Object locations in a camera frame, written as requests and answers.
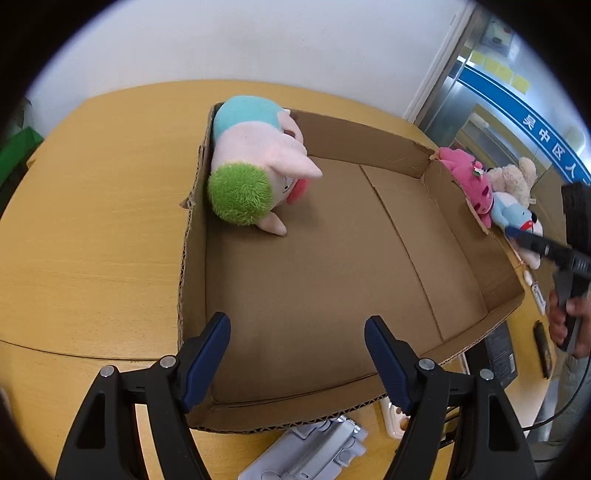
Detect person's right hand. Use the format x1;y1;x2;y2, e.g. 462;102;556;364
548;291;591;357

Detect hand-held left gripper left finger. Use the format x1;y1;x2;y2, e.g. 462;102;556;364
55;312;232;480

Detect cardboard box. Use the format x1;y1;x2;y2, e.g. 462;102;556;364
178;104;526;435

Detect cream phone case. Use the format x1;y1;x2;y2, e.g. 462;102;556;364
379;396;411;439

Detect person's grey trousers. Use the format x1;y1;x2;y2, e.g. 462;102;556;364
549;353;591;444

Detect blue and white plush toy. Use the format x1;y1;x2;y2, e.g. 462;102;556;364
490;191;546;271

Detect beige plush toy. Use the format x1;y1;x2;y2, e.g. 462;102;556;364
487;157;539;208

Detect glass partition with blue band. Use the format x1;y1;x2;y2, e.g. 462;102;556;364
409;7;591;222

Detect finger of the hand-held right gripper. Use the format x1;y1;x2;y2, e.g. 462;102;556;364
504;225;573;272

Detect green cloth covered table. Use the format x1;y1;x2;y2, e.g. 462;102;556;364
0;127;44;185

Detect black product box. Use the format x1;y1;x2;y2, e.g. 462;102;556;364
464;320;520;391

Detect white marker pen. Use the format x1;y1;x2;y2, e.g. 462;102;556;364
522;270;547;317

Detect pink pig plush green hair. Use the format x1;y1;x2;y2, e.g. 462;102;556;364
206;95;323;236

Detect pink strawberry plush toy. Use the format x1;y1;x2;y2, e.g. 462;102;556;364
436;147;495;229

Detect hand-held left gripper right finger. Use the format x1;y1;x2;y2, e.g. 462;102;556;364
364;316;539;480

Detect pale folding phone stand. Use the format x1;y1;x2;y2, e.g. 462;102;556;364
238;414;369;480

